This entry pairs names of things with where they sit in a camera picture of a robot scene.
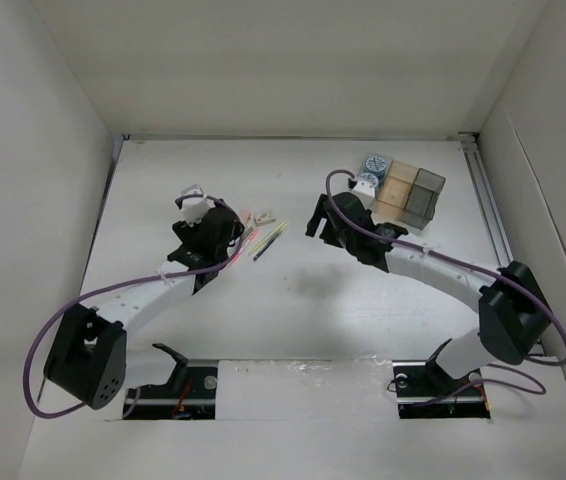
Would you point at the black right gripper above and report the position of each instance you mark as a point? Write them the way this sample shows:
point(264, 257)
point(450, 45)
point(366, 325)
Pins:
point(314, 224)

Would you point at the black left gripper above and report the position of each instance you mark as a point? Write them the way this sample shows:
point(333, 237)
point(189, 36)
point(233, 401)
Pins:
point(187, 233)

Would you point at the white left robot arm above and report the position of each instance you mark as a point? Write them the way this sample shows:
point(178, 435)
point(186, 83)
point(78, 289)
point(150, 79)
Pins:
point(88, 357)

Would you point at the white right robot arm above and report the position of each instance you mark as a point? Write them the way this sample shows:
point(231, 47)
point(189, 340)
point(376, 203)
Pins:
point(512, 312)

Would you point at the green highlighter pen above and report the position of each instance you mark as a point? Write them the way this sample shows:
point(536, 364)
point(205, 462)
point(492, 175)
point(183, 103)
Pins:
point(247, 237)

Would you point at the pink highlighter pen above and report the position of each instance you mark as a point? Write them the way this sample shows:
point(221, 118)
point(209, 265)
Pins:
point(247, 218)

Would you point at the yellow highlighter pen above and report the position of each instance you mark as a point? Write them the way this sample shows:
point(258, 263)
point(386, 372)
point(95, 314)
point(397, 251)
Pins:
point(281, 226)

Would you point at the clear plastic bin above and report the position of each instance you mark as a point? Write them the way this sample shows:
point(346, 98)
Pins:
point(369, 205)

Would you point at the black pen refill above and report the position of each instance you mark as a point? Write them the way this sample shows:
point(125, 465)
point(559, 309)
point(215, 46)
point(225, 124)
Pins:
point(267, 245)

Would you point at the grey plastic bin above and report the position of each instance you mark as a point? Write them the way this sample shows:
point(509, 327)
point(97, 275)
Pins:
point(421, 203)

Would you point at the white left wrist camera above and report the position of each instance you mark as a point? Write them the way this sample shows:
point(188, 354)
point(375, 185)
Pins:
point(193, 204)

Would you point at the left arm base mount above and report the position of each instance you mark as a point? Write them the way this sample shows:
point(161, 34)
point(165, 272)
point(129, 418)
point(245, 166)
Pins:
point(194, 397)

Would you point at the aluminium rail on right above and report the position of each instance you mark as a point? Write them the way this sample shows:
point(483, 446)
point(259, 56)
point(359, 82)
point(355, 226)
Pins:
point(486, 199)

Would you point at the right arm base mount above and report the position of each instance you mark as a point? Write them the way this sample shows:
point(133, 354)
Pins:
point(423, 393)

